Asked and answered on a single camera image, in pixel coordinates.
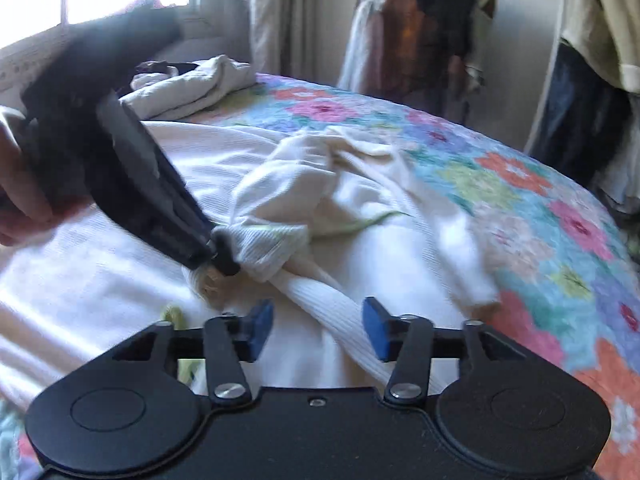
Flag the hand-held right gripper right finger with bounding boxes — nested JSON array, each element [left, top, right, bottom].
[[362, 296, 527, 405]]

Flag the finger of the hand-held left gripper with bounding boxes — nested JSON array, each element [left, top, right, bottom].
[[167, 180, 242, 277]]

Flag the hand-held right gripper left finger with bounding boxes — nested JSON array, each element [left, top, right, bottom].
[[112, 298, 275, 405]]

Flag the white waffle shirt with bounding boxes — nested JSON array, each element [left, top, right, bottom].
[[0, 120, 502, 411]]

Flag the row of hanging clothes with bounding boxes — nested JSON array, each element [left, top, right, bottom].
[[524, 0, 640, 211]]

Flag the person's left hand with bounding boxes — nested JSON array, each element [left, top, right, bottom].
[[0, 105, 57, 248]]

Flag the white quilted jacket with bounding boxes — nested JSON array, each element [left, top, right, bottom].
[[120, 56, 258, 122]]

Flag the floral quilt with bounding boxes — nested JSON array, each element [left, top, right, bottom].
[[0, 72, 640, 480]]

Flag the beige curtain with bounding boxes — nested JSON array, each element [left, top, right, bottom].
[[247, 0, 322, 79]]

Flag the white hanging garment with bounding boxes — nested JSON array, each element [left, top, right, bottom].
[[337, 0, 387, 94]]

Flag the brown hanging garment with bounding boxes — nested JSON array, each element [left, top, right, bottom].
[[377, 0, 482, 107]]

